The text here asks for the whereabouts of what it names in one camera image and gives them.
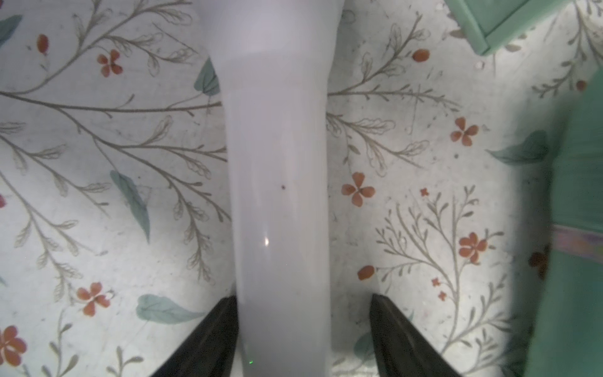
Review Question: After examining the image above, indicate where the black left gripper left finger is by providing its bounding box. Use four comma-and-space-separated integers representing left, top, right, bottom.
152, 296, 239, 377

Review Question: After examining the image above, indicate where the white microphone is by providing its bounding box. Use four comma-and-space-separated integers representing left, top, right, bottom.
196, 1, 343, 376

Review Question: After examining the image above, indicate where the mint green file organizer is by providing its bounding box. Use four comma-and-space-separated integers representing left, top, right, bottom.
445, 0, 567, 56

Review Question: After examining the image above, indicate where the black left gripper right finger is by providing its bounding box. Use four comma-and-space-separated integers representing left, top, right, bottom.
369, 294, 459, 377

